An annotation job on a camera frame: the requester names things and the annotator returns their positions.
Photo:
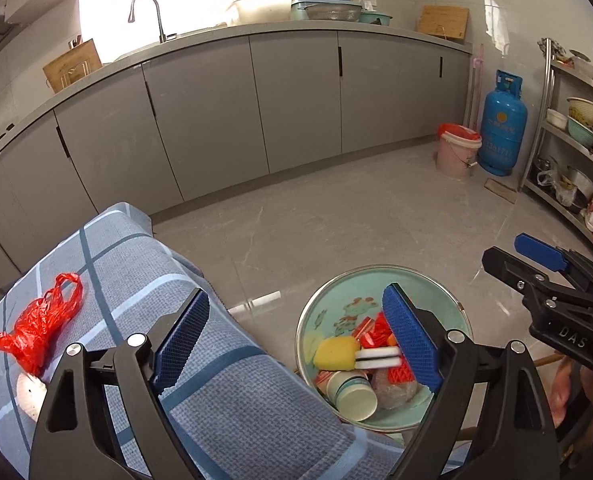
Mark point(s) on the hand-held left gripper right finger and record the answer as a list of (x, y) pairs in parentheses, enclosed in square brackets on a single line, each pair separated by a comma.
[(411, 340)]

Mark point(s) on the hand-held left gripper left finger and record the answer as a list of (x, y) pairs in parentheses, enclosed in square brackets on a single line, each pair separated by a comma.
[(184, 340)]

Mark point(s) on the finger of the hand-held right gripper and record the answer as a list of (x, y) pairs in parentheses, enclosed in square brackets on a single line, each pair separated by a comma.
[(541, 252), (514, 267)]

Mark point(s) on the red snack packet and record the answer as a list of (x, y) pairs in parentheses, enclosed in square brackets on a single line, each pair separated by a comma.
[(382, 329)]

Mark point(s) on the red foam net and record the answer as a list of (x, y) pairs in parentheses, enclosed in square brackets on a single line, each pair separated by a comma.
[(400, 374)]

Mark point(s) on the white sponge block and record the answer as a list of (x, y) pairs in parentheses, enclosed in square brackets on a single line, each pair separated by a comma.
[(376, 358)]

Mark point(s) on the translucent red plastic wrapper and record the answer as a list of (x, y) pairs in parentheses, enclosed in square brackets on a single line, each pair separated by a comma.
[(364, 332)]

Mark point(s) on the clear plastic wrap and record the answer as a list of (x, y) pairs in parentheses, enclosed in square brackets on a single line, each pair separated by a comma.
[(396, 395)]

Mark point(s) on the yellow sponge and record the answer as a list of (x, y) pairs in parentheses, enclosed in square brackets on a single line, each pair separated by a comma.
[(336, 352)]

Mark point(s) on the teal striped paper cup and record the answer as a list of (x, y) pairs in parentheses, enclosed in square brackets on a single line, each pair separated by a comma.
[(351, 392)]

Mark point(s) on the teal enamel basin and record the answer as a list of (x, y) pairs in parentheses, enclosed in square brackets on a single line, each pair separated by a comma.
[(346, 290)]

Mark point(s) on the person's right hand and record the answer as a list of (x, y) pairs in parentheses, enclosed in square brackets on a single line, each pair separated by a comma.
[(562, 395)]

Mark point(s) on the metal pot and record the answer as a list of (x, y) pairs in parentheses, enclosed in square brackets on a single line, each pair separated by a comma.
[(576, 180)]

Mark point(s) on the blue plaid blanket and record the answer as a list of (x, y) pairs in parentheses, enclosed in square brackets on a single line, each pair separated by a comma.
[(236, 410)]

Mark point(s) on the metal shelf rack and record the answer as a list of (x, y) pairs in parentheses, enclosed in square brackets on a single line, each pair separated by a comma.
[(566, 155)]

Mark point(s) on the teal colander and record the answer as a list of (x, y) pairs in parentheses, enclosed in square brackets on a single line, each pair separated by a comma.
[(581, 131)]

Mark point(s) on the pink plastic bucket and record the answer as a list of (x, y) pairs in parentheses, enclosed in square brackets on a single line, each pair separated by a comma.
[(457, 150)]

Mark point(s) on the blue gas cylinder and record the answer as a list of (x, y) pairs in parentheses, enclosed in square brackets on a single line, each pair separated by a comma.
[(501, 125)]

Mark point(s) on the white bowl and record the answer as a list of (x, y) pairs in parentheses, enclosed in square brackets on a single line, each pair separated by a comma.
[(556, 119)]

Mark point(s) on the red plastic bag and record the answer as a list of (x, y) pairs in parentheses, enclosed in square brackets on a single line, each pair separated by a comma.
[(39, 325)]

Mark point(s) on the beige patterned bowl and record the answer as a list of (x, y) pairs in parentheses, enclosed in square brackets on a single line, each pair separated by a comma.
[(584, 110)]

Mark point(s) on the white plastic bag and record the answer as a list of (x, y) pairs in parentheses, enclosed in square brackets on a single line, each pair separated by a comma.
[(29, 391)]

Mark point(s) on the grey kitchen cabinet unit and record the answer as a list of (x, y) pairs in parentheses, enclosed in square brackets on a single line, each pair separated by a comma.
[(201, 110)]

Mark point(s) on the wooden cutting board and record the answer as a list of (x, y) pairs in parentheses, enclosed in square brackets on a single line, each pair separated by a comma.
[(444, 22), (71, 65)]

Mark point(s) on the small teal plastic basin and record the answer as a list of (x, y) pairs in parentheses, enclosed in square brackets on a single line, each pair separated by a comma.
[(375, 17)]

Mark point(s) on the metal colander basin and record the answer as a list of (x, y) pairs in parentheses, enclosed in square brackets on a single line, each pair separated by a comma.
[(334, 11)]

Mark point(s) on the metal kitchen faucet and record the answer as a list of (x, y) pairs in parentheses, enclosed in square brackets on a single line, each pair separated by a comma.
[(146, 15)]

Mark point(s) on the white plastic basin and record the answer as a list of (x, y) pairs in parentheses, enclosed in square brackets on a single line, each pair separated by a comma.
[(259, 10)]

